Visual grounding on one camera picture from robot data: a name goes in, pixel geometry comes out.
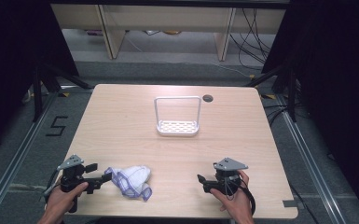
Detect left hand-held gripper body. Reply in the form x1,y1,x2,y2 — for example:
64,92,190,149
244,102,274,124
42,154,104,214

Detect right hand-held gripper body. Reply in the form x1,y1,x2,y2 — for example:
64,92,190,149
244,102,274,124
210,157,249,197

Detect white cloth with purple lines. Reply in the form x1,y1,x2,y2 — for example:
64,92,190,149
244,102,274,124
104,164,154,203

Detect person's right hand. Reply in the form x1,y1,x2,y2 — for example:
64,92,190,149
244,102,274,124
209,169,255,218

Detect person's left hand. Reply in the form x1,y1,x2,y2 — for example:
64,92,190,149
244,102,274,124
44,181,90,218

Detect white metal rack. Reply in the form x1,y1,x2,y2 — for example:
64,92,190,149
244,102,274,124
153,95,202,137

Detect black metal stand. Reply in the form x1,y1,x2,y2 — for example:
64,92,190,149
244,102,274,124
32,61,93,123
244,63,298,123

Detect dark curtain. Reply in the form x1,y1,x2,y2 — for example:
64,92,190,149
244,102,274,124
260,0,359,223
0,0,80,157

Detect beige wooden desk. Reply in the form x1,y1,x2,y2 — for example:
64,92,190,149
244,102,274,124
49,3,287,62

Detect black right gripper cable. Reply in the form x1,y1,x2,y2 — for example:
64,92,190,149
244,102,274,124
229,177,256,217

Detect silver floor rail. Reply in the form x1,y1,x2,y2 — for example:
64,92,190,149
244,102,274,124
275,94,349,224
0,92,59,224

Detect black floor cables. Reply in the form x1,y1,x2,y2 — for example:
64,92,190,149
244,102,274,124
262,103,291,126

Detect white floor cable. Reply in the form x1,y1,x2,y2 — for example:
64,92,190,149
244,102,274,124
211,62,254,78

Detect bundle of black hanging cables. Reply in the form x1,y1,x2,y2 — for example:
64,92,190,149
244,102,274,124
228,7,276,68

